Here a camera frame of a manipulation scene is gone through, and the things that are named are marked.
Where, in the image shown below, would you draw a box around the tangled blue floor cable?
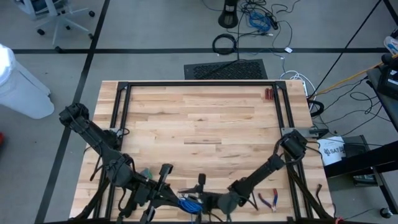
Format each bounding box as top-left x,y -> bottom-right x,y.
248,11 -> 272,32

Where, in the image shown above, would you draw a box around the black cable spool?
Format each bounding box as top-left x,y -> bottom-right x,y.
177,193 -> 205,215

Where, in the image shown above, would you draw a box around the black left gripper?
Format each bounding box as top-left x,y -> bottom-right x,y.
133,164 -> 183,224

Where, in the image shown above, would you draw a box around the black slanted pole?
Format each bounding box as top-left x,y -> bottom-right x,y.
308,0 -> 382,98

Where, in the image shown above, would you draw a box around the grey side table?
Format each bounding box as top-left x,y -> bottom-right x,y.
366,67 -> 398,133

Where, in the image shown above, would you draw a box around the white blue office chair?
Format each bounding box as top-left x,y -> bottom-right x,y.
14,0 -> 96,53

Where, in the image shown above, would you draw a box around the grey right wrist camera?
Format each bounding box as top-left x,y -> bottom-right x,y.
216,191 -> 242,215

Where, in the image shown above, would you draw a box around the coiled black floor cable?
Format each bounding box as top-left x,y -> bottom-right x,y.
211,33 -> 238,56

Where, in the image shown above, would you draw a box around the brown tipped black cable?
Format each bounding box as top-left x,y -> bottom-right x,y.
315,183 -> 324,208

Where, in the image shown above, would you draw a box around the black round foot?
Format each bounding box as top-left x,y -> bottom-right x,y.
379,207 -> 394,219

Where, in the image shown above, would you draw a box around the black side table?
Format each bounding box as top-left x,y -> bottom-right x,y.
323,134 -> 398,215

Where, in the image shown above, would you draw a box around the white floor cable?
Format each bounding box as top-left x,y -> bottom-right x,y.
279,70 -> 312,85

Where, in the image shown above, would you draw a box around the red blue handled pliers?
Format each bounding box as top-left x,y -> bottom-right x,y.
257,188 -> 279,213

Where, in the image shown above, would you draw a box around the black power strip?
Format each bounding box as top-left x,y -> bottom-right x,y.
266,12 -> 279,30

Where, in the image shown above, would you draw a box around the black cylindrical bin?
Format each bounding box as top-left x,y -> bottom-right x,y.
218,0 -> 239,29

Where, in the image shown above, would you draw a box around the white trash bin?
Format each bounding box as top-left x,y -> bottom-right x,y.
0,43 -> 55,120

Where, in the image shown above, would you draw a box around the black perforated floor mat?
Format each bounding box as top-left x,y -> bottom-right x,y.
183,59 -> 269,80

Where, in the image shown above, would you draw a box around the black equipment case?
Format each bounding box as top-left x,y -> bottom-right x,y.
377,52 -> 398,101

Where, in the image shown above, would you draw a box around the person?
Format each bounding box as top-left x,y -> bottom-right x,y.
384,34 -> 398,55

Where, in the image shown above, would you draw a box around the yellow floor cable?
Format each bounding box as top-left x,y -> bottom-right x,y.
313,53 -> 398,96

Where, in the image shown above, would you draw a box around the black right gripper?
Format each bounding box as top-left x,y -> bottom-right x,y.
178,173 -> 224,223

